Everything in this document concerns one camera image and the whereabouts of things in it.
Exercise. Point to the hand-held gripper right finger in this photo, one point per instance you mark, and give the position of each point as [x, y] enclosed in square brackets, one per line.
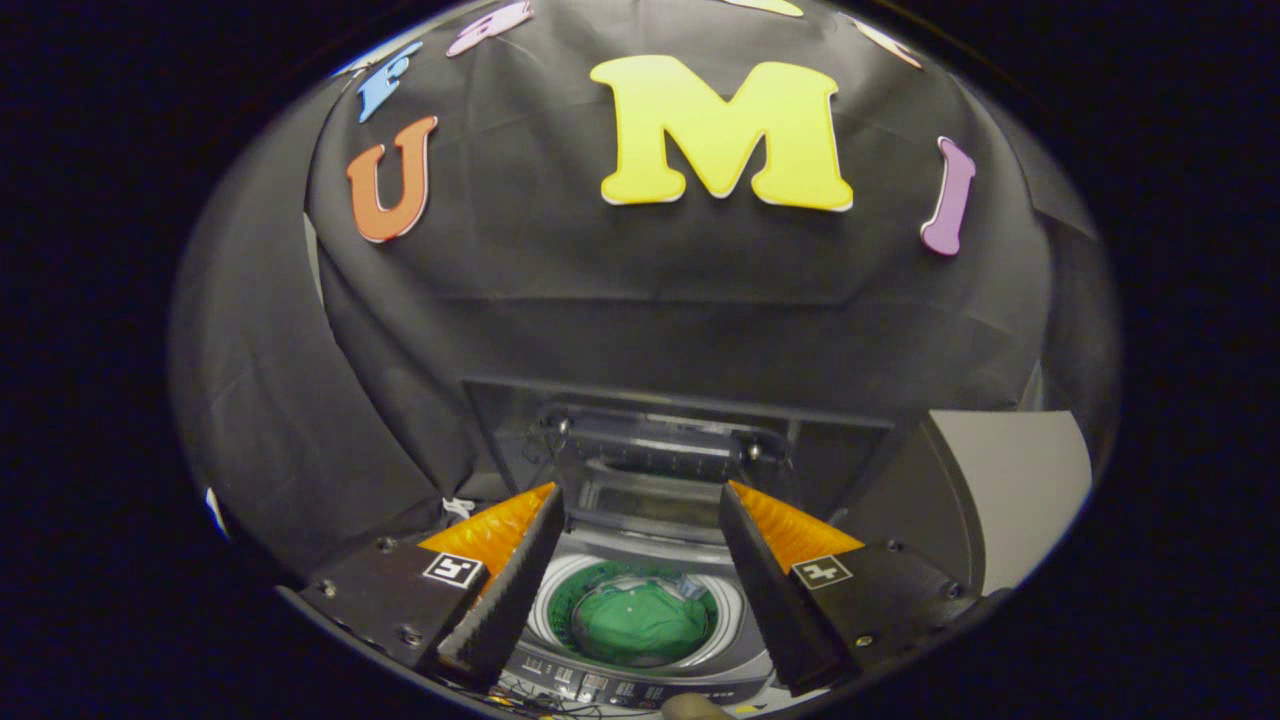
[770, 590]

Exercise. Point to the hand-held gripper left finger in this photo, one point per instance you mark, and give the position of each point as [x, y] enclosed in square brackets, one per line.
[510, 590]

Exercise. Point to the grey washing machine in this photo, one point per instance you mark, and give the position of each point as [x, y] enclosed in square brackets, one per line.
[650, 548]

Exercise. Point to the green polo shirt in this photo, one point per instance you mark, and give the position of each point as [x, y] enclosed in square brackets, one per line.
[640, 625]

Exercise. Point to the dark glass washing machine lid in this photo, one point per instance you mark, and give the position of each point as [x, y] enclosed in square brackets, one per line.
[680, 400]

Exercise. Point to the beige cabinet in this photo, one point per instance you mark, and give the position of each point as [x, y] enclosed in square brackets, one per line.
[1010, 490]

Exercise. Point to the white blue printed object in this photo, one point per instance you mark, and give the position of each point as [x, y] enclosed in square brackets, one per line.
[216, 512]

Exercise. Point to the black backdrop cloth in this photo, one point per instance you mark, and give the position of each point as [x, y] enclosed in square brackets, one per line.
[600, 270]

